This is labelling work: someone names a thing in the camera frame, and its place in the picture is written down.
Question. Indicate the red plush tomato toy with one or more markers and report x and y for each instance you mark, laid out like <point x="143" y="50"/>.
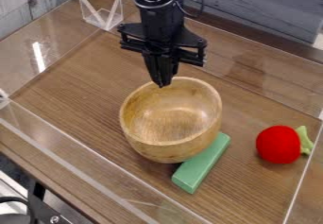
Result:
<point x="282" y="144"/>

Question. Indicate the light wooden bowl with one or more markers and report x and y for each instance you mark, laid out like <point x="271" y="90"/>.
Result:
<point x="171" y="123"/>

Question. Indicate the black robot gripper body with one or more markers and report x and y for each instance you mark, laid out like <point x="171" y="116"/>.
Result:
<point x="160" y="35"/>

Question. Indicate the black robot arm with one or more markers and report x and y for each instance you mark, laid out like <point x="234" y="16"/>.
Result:
<point x="162" y="39"/>

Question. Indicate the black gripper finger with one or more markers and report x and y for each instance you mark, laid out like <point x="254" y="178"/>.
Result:
<point x="168" y="69"/>
<point x="152" y="66"/>

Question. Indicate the green rectangular block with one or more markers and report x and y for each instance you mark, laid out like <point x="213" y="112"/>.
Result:
<point x="194" y="170"/>

